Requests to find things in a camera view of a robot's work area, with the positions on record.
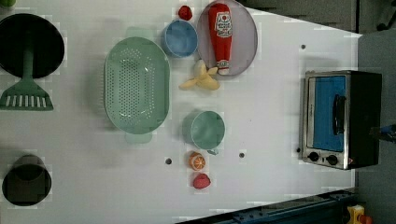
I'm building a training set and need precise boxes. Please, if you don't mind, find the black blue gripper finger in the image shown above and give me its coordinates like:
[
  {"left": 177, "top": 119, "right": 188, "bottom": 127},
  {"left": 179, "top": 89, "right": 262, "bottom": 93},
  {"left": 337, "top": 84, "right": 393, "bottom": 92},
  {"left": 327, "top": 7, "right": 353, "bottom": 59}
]
[{"left": 370, "top": 124, "right": 396, "bottom": 144}]

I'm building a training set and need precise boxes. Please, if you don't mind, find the black silver toaster oven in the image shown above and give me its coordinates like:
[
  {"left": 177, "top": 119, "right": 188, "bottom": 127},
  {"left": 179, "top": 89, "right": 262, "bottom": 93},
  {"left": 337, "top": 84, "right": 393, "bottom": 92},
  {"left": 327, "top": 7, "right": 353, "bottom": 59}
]
[{"left": 302, "top": 70, "right": 382, "bottom": 170}]

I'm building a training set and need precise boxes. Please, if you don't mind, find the yellow red emergency button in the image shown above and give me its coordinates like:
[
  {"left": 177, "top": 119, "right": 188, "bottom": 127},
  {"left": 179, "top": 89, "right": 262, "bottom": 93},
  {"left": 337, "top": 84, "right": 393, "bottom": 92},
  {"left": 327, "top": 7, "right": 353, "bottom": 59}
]
[{"left": 347, "top": 204, "right": 373, "bottom": 224}]

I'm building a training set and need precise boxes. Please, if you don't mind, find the black office chair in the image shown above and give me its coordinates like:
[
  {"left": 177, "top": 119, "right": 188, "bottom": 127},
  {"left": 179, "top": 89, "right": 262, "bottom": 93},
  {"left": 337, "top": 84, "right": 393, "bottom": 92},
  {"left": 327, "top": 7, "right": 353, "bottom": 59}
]
[{"left": 375, "top": 0, "right": 396, "bottom": 32}]

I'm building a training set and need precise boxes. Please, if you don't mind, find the lilac round plate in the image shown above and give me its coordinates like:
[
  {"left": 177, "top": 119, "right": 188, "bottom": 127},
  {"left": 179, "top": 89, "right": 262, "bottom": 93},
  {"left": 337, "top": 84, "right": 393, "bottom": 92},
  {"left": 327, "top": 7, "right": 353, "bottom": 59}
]
[{"left": 196, "top": 0, "right": 258, "bottom": 76}]

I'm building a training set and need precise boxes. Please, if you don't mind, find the teal green cup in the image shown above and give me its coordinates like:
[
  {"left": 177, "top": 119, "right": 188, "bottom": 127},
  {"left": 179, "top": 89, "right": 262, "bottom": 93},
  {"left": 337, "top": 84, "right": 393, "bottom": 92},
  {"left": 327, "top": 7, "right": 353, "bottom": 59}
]
[{"left": 181, "top": 110, "right": 225, "bottom": 155}]

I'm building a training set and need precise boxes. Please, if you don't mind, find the yellow plush banana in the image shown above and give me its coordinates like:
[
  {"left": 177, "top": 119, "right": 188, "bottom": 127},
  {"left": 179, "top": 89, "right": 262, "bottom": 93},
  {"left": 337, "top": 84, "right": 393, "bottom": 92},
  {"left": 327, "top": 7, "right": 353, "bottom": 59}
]
[{"left": 179, "top": 60, "right": 219, "bottom": 91}]

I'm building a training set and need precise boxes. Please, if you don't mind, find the orange slice toy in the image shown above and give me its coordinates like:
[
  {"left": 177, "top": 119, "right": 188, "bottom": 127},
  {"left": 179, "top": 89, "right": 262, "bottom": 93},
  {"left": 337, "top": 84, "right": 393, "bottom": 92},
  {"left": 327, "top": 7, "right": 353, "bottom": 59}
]
[{"left": 189, "top": 152, "right": 206, "bottom": 171}]

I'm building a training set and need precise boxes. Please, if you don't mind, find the red strawberry toy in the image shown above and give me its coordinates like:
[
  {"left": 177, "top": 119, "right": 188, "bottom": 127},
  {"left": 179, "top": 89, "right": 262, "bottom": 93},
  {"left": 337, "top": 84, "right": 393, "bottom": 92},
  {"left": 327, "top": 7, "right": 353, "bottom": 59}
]
[{"left": 192, "top": 174, "right": 211, "bottom": 189}]

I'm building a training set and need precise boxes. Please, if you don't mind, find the red plush ketchup bottle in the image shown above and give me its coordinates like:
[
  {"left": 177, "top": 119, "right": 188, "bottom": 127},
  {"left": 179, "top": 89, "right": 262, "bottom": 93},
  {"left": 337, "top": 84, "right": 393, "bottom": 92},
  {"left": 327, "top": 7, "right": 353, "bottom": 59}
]
[{"left": 208, "top": 3, "right": 233, "bottom": 76}]

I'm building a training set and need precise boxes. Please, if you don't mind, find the blue cup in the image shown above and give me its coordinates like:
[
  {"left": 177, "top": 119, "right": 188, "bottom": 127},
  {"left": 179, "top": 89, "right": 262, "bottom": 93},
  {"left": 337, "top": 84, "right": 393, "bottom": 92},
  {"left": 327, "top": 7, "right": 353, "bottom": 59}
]
[{"left": 161, "top": 20, "right": 198, "bottom": 58}]

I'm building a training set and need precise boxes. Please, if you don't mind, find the small red toy fruit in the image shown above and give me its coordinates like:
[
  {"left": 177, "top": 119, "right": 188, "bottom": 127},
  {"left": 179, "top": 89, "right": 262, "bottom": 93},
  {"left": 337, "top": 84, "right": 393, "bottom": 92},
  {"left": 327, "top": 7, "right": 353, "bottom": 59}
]
[{"left": 177, "top": 6, "right": 192, "bottom": 21}]

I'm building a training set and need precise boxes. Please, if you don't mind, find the green perforated colander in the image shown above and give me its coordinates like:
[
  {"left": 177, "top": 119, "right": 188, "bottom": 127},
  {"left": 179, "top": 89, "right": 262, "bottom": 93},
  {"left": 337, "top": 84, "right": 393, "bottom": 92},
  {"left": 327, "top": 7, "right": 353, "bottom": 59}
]
[{"left": 104, "top": 26, "right": 170, "bottom": 144}]

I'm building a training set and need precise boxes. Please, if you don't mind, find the green spatula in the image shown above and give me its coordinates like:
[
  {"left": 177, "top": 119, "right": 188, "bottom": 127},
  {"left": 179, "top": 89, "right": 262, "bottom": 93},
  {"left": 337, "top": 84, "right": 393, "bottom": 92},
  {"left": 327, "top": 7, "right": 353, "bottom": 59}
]
[{"left": 0, "top": 34, "right": 53, "bottom": 111}]

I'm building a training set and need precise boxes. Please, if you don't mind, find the black cylindrical cup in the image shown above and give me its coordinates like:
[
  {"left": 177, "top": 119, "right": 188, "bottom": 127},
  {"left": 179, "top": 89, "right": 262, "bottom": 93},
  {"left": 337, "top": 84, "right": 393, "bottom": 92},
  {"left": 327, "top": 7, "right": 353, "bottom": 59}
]
[{"left": 2, "top": 154, "right": 52, "bottom": 206}]

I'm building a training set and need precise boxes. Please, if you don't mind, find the black round pan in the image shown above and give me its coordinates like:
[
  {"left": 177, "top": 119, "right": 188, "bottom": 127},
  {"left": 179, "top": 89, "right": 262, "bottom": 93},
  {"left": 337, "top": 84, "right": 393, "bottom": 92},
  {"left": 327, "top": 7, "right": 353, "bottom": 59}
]
[{"left": 0, "top": 13, "right": 64, "bottom": 78}]

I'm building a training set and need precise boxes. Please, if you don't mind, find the blue metal frame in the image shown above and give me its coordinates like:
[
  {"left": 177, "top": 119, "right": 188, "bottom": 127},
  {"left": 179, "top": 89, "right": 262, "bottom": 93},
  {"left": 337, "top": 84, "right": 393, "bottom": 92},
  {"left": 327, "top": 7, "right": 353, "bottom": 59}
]
[{"left": 177, "top": 190, "right": 357, "bottom": 224}]

